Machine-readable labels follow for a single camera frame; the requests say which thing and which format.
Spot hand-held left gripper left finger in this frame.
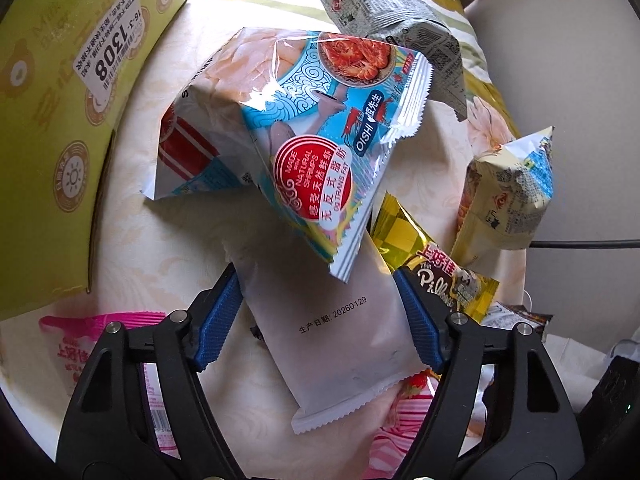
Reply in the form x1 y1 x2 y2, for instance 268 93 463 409
56 262 251 480

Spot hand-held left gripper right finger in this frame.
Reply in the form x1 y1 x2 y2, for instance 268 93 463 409
392 267 588 480

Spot gold snack packet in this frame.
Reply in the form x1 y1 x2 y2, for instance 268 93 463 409
369 191 501 326

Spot plain white snack packet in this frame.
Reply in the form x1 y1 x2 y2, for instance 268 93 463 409
220 225 426 436

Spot green cardboard box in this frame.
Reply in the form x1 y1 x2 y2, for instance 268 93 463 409
0 0 198 321

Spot cream patterned cloth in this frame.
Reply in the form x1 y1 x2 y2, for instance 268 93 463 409
0 0 531 480

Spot pink striped snack packet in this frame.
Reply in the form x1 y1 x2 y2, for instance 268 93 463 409
367 367 496 480

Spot cream yellow snack packet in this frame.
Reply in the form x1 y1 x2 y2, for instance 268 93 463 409
450 126 556 267

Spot blue shrimp chips bag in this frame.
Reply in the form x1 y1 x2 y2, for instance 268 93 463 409
140 26 433 278

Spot grey white snack packet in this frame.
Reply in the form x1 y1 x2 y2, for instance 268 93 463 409
315 0 468 121

